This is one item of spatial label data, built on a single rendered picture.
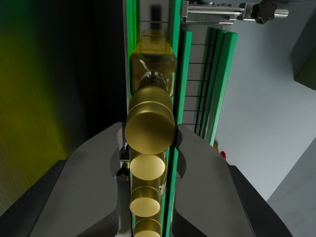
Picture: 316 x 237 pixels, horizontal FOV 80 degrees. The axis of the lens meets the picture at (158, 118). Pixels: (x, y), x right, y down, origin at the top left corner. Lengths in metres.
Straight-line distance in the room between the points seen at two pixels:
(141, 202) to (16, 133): 0.14
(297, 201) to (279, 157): 1.77
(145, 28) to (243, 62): 0.31
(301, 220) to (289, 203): 0.37
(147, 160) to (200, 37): 0.31
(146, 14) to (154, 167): 0.31
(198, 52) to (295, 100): 0.41
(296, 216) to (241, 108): 2.24
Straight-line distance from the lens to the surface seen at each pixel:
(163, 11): 0.42
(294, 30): 0.66
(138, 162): 0.18
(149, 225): 0.27
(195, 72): 0.44
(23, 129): 0.22
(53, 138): 0.27
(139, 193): 0.22
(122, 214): 0.75
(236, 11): 0.36
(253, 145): 0.77
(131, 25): 0.33
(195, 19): 0.42
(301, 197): 2.57
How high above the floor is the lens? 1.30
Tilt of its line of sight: 61 degrees down
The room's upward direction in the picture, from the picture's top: 179 degrees clockwise
